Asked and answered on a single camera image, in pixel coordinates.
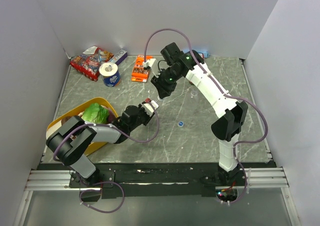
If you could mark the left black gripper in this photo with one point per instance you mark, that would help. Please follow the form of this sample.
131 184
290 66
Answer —
148 117

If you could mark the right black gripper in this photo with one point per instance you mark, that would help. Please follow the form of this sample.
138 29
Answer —
163 90

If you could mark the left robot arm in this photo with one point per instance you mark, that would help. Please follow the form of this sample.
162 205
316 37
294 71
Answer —
70 141

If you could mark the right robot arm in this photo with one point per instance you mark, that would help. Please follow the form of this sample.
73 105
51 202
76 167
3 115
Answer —
230 112

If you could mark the blue bottle cap left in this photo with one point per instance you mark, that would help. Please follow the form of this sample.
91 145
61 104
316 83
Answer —
180 123

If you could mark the orange snack box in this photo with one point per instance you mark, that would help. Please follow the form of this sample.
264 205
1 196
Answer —
139 73

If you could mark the green lettuce toy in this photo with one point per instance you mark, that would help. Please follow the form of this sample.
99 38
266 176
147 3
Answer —
95 113

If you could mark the blue packet behind box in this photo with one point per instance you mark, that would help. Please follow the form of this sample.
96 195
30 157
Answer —
203 54

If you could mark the toilet paper roll blue wrap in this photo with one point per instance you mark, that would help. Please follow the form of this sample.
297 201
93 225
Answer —
110 74

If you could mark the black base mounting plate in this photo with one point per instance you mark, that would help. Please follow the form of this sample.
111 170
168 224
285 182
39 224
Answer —
159 179

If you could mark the red snack bag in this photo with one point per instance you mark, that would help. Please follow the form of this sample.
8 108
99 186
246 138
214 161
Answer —
89 61

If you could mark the yellow oval basket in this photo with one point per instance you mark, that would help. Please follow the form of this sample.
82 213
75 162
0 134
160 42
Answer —
53 126

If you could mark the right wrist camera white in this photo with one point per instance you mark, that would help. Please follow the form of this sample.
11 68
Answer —
152 64

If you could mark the aluminium rail frame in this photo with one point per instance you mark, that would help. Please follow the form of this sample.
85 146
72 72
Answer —
57 180

